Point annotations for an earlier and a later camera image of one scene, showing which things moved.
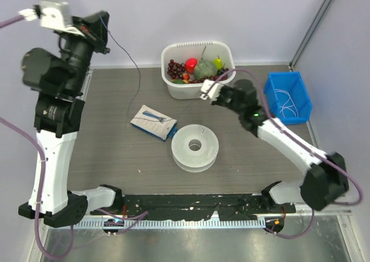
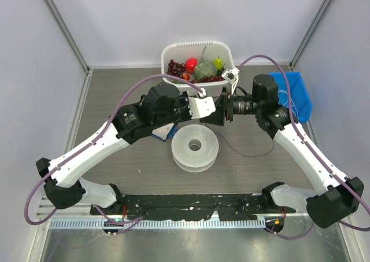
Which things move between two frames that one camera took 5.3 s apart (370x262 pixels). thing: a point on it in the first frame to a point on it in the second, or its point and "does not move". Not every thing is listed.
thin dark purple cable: (139, 80) to (241, 154)
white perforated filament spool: (195, 161) does not move
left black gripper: (94, 22) to (185, 100)
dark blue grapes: (221, 71) does not move
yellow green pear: (218, 62) does not move
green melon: (204, 68) does not move
